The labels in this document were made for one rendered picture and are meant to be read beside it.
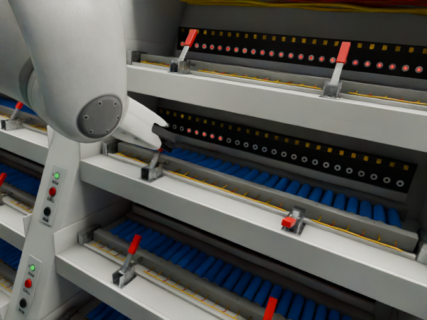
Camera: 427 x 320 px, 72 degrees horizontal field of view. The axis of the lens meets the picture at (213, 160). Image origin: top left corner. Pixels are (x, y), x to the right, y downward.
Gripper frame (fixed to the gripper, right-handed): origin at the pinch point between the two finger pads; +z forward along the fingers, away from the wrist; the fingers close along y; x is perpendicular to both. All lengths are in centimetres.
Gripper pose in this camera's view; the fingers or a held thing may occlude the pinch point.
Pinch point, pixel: (159, 139)
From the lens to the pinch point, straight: 55.1
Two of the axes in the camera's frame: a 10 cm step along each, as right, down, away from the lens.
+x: 3.3, -9.3, 1.3
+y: 8.8, 2.5, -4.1
